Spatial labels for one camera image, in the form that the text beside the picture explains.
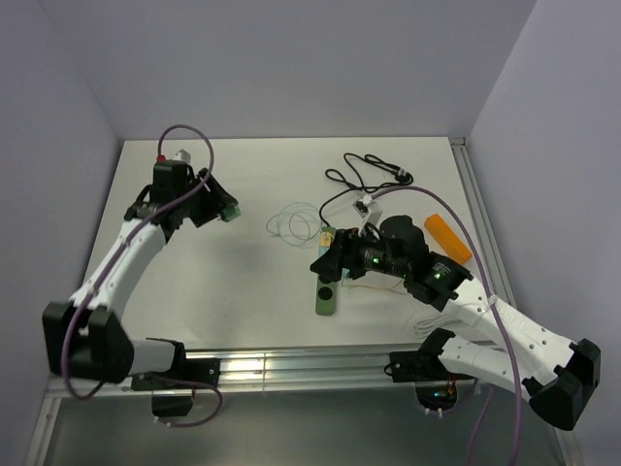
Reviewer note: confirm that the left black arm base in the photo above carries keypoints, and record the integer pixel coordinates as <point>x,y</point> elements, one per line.
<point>173,393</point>

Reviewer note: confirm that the green plug adapter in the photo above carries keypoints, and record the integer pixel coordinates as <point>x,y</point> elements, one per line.
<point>230,213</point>

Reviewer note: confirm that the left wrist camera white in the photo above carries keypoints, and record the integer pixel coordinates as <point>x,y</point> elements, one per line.
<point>183,156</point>

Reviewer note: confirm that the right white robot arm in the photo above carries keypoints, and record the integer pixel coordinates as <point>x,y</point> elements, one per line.
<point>556,376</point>

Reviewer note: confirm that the aluminium rail frame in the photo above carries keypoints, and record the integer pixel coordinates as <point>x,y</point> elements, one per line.
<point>299,389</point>

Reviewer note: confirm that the yellow plug adapter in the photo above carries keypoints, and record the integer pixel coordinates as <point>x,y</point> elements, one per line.
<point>325,239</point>

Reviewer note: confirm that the green power strip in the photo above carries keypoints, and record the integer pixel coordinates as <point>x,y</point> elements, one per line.
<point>325,297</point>

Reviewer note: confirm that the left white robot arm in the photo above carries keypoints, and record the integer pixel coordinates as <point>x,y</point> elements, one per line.
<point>84,335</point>

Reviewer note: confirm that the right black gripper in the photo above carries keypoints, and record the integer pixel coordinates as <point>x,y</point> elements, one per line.
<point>331,262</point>

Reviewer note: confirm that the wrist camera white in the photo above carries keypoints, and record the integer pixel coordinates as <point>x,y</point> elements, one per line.
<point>369,210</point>
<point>183,156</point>

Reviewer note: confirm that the orange rectangular block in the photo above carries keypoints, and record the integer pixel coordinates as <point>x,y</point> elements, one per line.
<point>447,239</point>

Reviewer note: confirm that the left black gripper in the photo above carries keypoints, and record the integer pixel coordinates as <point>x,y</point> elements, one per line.
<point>215,200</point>

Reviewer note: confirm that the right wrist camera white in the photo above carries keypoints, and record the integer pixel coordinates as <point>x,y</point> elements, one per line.
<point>369,210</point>

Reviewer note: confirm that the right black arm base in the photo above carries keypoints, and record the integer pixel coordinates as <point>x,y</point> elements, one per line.
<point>438,392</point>

